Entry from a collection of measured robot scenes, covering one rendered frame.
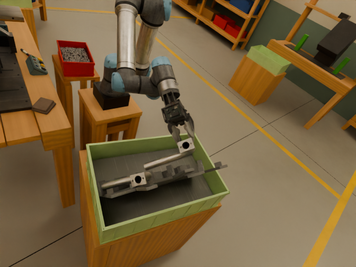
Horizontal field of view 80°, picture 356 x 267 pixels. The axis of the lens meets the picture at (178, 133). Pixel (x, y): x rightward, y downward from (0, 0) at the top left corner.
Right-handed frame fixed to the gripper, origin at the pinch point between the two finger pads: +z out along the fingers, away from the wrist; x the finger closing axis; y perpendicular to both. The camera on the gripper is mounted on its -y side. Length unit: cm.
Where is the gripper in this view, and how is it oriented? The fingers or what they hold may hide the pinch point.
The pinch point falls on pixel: (186, 144)
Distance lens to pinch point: 76.2
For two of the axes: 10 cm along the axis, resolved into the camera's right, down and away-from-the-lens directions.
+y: -3.1, -1.8, -9.3
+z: 2.8, 9.2, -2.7
